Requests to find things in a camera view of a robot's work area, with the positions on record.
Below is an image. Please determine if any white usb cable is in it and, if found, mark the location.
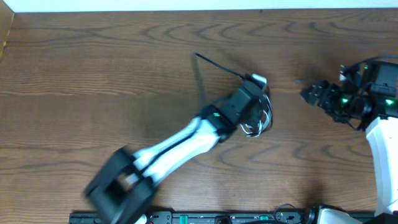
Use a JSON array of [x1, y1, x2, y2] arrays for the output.
[[241, 93, 273, 138]]

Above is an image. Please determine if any black usb cable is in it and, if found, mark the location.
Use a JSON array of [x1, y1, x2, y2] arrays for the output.
[[245, 85, 274, 138]]

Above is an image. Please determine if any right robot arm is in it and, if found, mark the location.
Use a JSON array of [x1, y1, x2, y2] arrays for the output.
[[300, 55, 397, 223]]

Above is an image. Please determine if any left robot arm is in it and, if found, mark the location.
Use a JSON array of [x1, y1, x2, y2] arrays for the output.
[[84, 78, 267, 223]]

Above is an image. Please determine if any cardboard side panel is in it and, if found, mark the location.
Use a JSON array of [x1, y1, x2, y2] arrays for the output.
[[0, 0, 14, 57]]

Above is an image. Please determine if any right black camera cable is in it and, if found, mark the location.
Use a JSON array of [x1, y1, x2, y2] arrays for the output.
[[345, 55, 398, 72]]

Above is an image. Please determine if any black camera cable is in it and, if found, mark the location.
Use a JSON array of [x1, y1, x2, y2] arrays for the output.
[[194, 52, 246, 80], [345, 55, 398, 72]]

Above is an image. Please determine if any left black camera cable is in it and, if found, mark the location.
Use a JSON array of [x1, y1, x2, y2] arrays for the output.
[[194, 52, 246, 80]]

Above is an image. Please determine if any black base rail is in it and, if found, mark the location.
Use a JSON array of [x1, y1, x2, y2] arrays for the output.
[[68, 211, 376, 224]]

